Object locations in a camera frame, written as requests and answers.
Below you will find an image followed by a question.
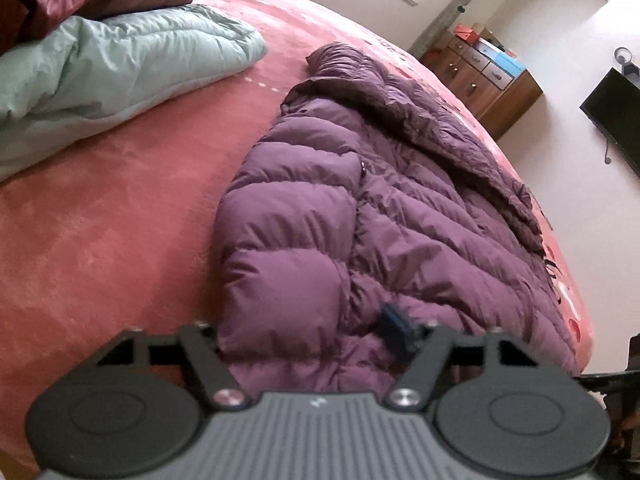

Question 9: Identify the purple down jacket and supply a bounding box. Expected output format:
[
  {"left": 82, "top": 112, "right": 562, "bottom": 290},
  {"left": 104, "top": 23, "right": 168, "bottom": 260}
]
[{"left": 213, "top": 44, "right": 578, "bottom": 394}]

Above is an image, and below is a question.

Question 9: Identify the pink heart print blanket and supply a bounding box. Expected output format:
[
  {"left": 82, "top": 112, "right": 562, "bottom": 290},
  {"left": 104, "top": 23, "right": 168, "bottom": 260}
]
[{"left": 1, "top": 0, "right": 593, "bottom": 468}]

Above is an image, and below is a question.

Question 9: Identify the brown wooden cabinet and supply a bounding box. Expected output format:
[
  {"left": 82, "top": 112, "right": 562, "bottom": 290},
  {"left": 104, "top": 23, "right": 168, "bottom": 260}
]
[{"left": 420, "top": 32, "right": 544, "bottom": 140}]

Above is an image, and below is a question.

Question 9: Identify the light green down jacket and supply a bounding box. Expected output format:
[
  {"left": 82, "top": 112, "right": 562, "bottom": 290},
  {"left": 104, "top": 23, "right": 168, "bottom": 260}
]
[{"left": 1, "top": 4, "right": 267, "bottom": 180}]

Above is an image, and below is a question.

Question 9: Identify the blue box on cabinet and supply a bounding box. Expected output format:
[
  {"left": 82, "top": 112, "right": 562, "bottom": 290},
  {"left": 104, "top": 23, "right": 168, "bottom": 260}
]
[{"left": 474, "top": 38, "right": 525, "bottom": 77}]

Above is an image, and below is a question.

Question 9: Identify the red box on cabinet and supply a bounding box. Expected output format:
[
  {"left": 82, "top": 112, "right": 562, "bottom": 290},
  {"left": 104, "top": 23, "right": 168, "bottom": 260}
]
[{"left": 454, "top": 24, "right": 480, "bottom": 46}]

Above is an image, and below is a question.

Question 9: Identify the cardboard box on cabinet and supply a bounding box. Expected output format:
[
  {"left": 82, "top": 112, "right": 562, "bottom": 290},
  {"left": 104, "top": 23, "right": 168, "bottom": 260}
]
[{"left": 472, "top": 23, "right": 506, "bottom": 51}]

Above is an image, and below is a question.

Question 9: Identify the grey checked right curtain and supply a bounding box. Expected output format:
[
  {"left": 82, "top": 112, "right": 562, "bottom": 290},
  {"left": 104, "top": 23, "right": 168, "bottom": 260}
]
[{"left": 408, "top": 0, "right": 522, "bottom": 59}]

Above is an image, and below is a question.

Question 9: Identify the wall mounted black television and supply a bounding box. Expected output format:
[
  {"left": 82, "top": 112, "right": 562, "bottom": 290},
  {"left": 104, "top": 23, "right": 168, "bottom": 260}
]
[{"left": 579, "top": 68, "right": 640, "bottom": 174}]

